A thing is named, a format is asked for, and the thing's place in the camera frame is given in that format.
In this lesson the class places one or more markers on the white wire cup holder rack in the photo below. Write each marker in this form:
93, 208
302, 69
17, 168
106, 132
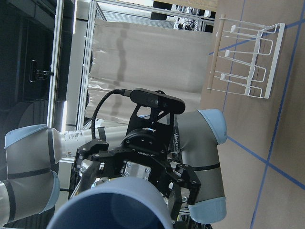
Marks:
245, 57

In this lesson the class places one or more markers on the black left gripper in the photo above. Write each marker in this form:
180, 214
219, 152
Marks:
143, 148

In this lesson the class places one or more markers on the light blue plastic cup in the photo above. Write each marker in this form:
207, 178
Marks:
123, 203

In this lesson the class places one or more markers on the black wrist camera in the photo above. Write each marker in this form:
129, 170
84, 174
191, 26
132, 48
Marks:
154, 99

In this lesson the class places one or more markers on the black webcam on frame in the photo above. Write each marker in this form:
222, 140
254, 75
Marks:
36, 74

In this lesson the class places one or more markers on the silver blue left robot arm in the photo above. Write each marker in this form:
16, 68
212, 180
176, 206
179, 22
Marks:
132, 176

